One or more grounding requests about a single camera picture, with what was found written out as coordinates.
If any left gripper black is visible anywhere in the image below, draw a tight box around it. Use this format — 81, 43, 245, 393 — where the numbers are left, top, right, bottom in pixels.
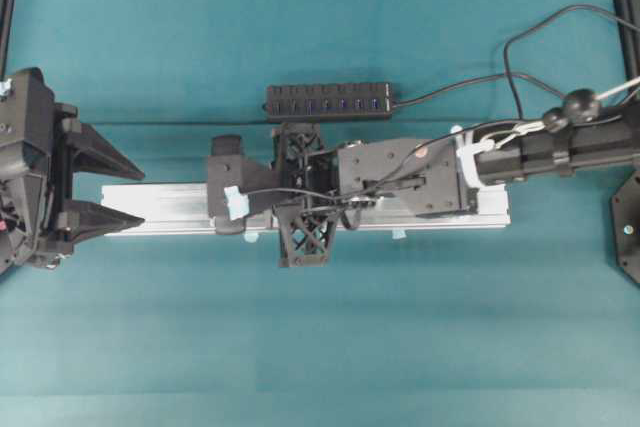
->
1, 67, 145, 270

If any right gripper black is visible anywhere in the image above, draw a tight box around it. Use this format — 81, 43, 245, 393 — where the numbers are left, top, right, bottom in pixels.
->
207, 123, 340, 267

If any black USB cable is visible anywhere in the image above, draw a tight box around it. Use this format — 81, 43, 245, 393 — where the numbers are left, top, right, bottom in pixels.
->
389, 4, 640, 121

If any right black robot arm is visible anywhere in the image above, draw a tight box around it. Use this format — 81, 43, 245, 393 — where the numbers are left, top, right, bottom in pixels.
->
206, 103, 639, 267

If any black USB hub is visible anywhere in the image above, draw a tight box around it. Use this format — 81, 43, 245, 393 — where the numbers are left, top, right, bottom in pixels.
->
264, 82, 393, 123

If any left blue tape piece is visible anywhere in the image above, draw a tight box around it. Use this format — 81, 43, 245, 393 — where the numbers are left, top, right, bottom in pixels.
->
243, 232, 259, 244

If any blue tape piece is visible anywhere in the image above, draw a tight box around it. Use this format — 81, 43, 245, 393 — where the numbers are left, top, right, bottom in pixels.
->
392, 229, 407, 240
243, 232, 259, 244

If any right blue tape piece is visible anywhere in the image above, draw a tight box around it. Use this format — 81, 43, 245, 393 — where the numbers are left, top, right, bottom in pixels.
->
392, 229, 407, 240

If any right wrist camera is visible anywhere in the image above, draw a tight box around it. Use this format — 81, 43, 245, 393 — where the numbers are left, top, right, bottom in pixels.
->
211, 134, 244, 156

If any aluminium extrusion rail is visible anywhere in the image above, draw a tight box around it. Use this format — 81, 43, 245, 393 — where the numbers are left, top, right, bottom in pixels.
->
98, 181, 512, 241

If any right camera black cable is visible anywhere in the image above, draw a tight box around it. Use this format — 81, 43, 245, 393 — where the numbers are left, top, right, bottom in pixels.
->
234, 116, 546, 231

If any left black frame post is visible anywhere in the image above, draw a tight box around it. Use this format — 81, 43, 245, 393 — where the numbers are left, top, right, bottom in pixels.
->
0, 0, 15, 78

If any black frame post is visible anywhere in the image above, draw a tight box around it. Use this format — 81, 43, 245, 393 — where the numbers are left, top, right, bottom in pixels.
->
0, 0, 15, 78
613, 0, 639, 79

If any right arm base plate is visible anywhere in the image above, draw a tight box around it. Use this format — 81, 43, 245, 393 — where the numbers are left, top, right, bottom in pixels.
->
610, 170, 640, 285

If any right black frame post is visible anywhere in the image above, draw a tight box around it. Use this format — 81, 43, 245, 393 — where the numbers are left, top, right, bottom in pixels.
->
613, 0, 639, 79

